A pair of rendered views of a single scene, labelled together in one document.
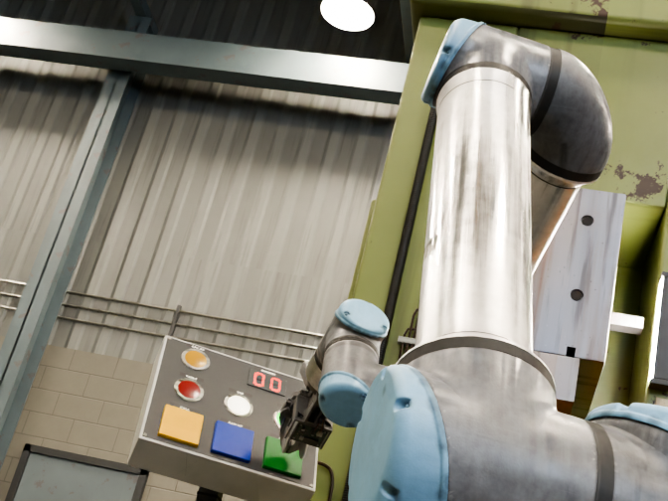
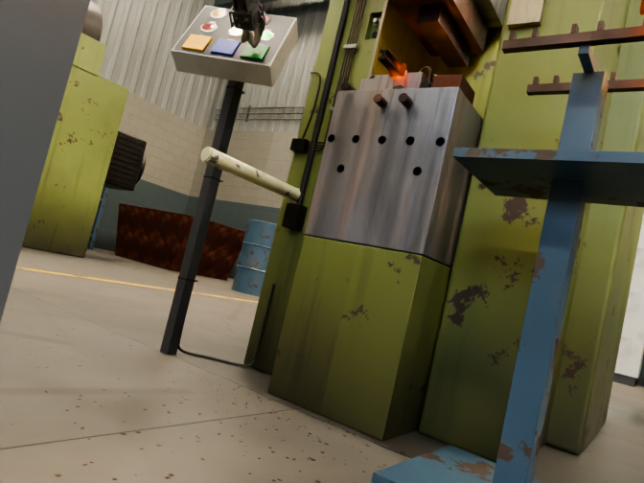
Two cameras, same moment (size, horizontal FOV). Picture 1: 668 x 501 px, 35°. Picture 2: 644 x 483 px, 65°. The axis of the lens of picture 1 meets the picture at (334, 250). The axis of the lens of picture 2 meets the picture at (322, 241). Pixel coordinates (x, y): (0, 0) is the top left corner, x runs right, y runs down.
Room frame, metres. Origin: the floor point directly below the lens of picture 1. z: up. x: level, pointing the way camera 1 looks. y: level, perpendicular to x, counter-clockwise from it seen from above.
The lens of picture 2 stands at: (0.64, -0.91, 0.35)
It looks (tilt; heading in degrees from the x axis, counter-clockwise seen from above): 4 degrees up; 22
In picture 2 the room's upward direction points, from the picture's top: 13 degrees clockwise
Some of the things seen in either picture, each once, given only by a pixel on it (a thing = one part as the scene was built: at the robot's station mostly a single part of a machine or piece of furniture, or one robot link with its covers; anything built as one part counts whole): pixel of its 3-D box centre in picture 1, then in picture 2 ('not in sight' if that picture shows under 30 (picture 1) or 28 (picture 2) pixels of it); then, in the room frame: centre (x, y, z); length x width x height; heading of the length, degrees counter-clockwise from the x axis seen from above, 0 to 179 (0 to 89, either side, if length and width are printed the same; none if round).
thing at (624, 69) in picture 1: (580, 158); not in sight; (2.35, -0.57, 2.06); 0.44 x 0.41 x 0.47; 167
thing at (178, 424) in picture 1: (180, 426); (197, 43); (1.91, 0.19, 1.01); 0.07 x 0.05 x 0.07; 102
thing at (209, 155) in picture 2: not in sight; (256, 176); (2.00, -0.09, 0.62); 0.44 x 0.05 x 0.05; 167
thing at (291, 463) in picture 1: (282, 458); (255, 53); (1.95, 0.00, 1.01); 0.07 x 0.05 x 0.07; 102
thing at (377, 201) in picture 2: not in sight; (415, 192); (2.21, -0.55, 0.69); 0.56 x 0.38 x 0.45; 167
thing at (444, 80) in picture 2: not in sight; (452, 95); (2.03, -0.63, 0.95); 0.12 x 0.09 x 0.07; 167
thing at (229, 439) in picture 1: (232, 442); (225, 48); (1.93, 0.09, 1.01); 0.07 x 0.05 x 0.07; 102
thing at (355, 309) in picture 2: not in sight; (384, 333); (2.21, -0.55, 0.23); 0.56 x 0.38 x 0.47; 167
